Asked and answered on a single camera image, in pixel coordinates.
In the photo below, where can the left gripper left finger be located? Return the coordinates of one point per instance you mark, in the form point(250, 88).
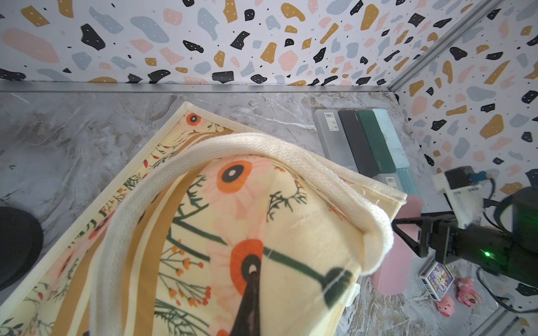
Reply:
point(248, 321)

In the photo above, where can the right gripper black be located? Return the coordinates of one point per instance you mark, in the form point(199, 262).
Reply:
point(491, 249)

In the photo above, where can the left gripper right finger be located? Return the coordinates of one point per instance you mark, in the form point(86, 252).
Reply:
point(334, 284)

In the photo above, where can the teal translucent pencil case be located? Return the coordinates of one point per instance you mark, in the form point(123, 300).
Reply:
point(407, 179)

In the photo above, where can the clear frosted pencil case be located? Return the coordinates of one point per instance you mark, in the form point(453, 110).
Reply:
point(391, 179)

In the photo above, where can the dark green book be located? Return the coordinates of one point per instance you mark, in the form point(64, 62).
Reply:
point(377, 142)

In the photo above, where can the cream floral canvas bag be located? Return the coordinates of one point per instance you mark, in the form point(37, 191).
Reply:
point(168, 247)

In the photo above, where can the black pencil case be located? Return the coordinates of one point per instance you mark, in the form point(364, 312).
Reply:
point(358, 143)

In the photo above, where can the translucent grey pencil case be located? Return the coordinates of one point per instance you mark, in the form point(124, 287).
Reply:
point(333, 139)

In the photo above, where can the light mint pencil case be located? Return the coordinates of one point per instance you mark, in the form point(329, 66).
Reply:
point(394, 145)

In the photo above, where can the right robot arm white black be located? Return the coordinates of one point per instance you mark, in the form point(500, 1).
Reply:
point(523, 205)

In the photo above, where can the playing card box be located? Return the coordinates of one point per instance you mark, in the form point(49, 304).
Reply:
point(437, 279)

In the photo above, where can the small pink toy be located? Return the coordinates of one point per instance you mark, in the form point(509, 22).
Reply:
point(446, 306)
point(466, 294)

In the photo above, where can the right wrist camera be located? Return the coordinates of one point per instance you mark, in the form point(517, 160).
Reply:
point(461, 186)

